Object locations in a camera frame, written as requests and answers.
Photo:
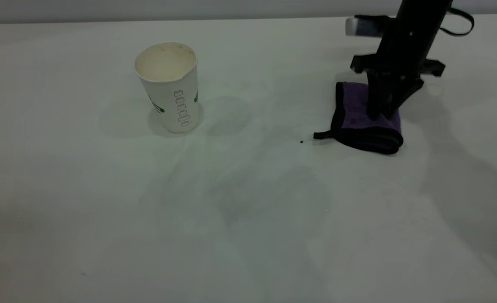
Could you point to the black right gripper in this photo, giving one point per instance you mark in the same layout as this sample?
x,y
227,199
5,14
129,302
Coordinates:
x,y
408,42

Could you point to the purple cloth with black trim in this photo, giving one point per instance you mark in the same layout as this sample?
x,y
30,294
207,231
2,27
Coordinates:
x,y
357,124

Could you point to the white paper coffee cup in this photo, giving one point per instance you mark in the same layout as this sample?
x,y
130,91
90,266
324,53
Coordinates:
x,y
170,101

